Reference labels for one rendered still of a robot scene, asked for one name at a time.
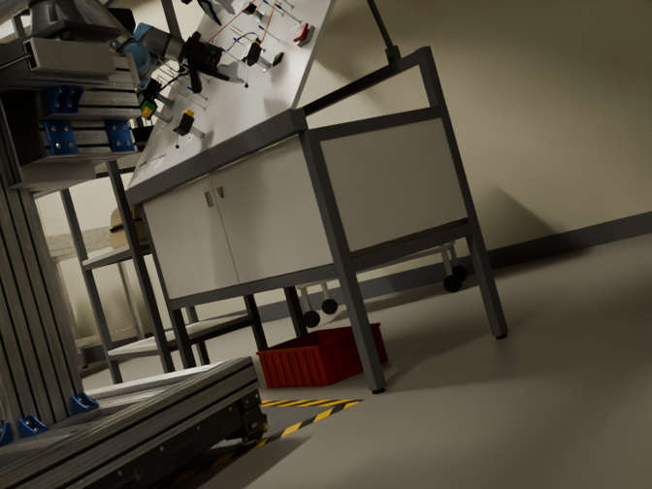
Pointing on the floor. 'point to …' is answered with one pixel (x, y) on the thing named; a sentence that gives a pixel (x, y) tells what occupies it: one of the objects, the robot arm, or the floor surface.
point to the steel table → (58, 248)
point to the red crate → (316, 358)
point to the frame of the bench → (344, 269)
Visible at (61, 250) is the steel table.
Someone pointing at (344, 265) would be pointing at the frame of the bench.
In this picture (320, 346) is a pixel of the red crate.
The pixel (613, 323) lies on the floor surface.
